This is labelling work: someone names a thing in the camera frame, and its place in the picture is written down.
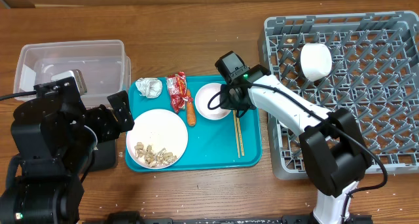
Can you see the white saucer bowl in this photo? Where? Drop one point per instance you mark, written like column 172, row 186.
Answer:
column 316, row 61

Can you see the pink white bowl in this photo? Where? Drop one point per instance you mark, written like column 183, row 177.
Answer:
column 202, row 98

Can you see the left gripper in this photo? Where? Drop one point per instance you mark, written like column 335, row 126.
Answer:
column 100, row 115

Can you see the orange carrot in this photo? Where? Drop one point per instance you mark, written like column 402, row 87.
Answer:
column 191, row 116

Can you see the red snack wrapper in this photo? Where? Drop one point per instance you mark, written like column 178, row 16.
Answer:
column 177, row 89

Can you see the clear plastic bin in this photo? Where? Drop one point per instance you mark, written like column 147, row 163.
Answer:
column 104, row 66

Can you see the grey dishwasher rack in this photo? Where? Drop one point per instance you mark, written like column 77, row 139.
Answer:
column 374, row 74

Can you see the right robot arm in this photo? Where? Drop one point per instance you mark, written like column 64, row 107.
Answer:
column 334, row 153

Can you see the white plate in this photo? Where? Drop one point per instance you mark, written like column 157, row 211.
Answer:
column 160, row 128

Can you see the crumpled white napkin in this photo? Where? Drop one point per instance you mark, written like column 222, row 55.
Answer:
column 149, row 87

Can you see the wooden chopstick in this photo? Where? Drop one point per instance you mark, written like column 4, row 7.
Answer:
column 240, row 139
column 236, row 133

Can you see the teal serving tray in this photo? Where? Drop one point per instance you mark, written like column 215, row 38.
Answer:
column 211, row 144

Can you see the black tray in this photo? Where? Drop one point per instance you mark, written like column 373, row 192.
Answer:
column 104, row 157

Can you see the peanut food scraps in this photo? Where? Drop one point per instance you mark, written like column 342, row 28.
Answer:
column 151, row 158

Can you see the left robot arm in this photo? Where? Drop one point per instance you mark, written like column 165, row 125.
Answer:
column 55, row 136

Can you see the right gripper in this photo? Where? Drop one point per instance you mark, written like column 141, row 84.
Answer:
column 227, row 102

